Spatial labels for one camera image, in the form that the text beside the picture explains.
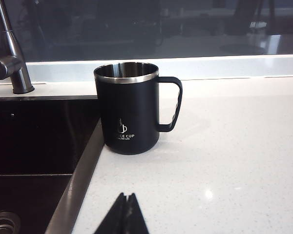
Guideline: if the black undermount sink basin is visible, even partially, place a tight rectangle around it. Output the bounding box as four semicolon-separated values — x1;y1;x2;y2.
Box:
0;95;105;234

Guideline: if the steel faucet lever handle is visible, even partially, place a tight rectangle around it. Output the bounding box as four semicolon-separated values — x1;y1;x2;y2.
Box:
0;57;20;80

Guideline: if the black steel mug with logo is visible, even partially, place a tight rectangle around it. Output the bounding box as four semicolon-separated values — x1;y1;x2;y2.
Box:
93;62;183;156

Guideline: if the round metal sink drain strainer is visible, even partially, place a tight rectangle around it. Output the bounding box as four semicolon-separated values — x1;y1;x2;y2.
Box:
0;211;21;234

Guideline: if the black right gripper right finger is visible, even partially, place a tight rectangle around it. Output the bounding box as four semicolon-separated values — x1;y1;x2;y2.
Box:
126;192;150;234

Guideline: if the brushed steel gooseneck faucet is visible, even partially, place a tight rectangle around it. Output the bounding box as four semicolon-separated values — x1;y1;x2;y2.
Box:
0;0;36;95

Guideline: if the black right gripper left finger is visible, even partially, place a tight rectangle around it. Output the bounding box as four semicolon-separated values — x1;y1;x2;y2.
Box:
93;192;129;234

